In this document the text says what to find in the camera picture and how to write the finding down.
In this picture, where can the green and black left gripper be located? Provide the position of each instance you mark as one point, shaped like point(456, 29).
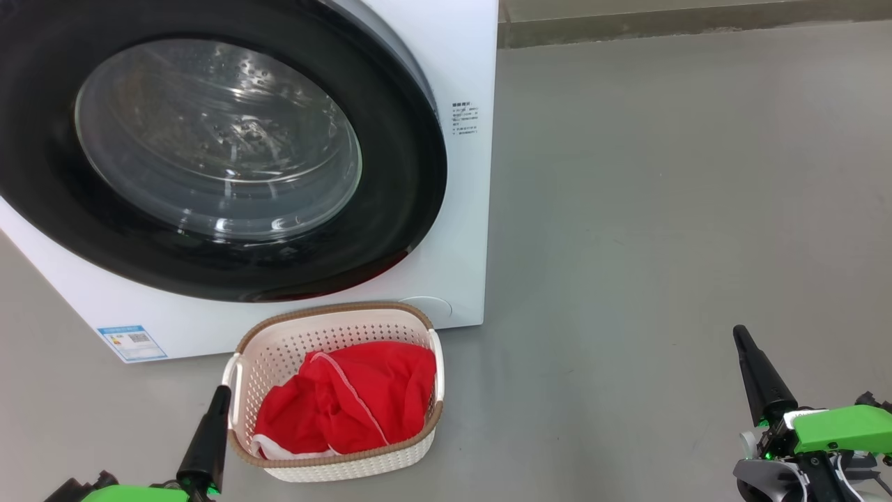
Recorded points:
point(132, 493)

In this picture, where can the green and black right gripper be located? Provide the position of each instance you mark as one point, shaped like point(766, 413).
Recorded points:
point(843, 429)

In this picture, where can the red and white basketball jersey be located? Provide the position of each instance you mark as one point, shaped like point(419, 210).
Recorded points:
point(362, 390)

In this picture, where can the dark round washing machine door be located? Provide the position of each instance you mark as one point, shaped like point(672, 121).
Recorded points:
point(397, 230)

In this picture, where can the cream perforated laundry basket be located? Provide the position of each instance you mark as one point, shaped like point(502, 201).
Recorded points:
point(279, 348)

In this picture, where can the white washing machine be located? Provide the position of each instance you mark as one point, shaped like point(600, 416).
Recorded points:
point(467, 70)

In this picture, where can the blue energy label sticker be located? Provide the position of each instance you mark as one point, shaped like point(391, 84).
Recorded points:
point(132, 343)

